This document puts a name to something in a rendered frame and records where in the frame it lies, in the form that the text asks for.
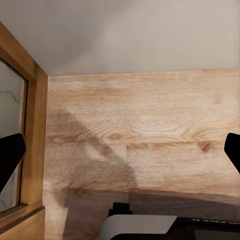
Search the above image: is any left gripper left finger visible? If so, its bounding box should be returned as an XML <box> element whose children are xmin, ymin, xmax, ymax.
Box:
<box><xmin>0</xmin><ymin>133</ymin><xmax>26</xmax><ymax>193</ymax></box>

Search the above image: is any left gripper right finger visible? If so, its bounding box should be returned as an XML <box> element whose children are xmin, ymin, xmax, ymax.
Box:
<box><xmin>224</xmin><ymin>132</ymin><xmax>240</xmax><ymax>173</ymax></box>

